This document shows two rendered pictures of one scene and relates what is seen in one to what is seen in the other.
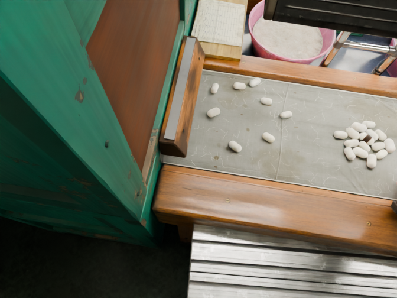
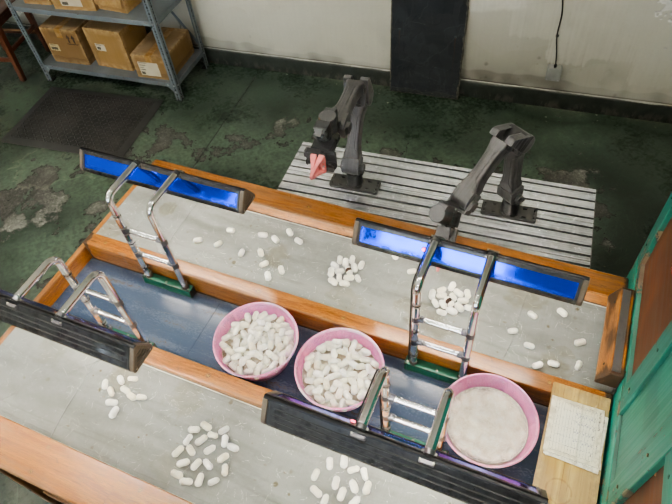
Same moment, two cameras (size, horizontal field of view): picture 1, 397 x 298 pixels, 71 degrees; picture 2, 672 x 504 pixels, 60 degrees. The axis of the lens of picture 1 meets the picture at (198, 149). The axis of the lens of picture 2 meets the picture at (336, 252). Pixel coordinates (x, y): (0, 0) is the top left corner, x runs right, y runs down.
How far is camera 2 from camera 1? 1.71 m
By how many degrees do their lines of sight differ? 61
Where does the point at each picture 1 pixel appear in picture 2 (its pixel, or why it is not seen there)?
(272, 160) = (530, 300)
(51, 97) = not seen: outside the picture
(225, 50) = (569, 393)
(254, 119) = (541, 334)
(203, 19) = (594, 437)
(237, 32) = (555, 413)
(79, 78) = not seen: outside the picture
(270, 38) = (507, 423)
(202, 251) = not seen: hidden behind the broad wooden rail
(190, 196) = (600, 281)
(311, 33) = (460, 418)
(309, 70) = (482, 363)
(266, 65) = (526, 374)
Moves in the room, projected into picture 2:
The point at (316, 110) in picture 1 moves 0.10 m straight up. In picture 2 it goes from (481, 333) to (485, 315)
